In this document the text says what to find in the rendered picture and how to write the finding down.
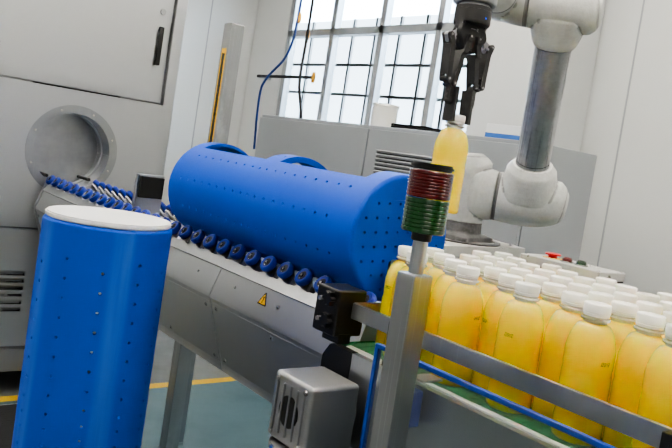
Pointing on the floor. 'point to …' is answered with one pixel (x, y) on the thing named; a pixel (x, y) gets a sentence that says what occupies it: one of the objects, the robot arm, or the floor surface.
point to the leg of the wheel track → (177, 387)
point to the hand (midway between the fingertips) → (458, 106)
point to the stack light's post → (401, 360)
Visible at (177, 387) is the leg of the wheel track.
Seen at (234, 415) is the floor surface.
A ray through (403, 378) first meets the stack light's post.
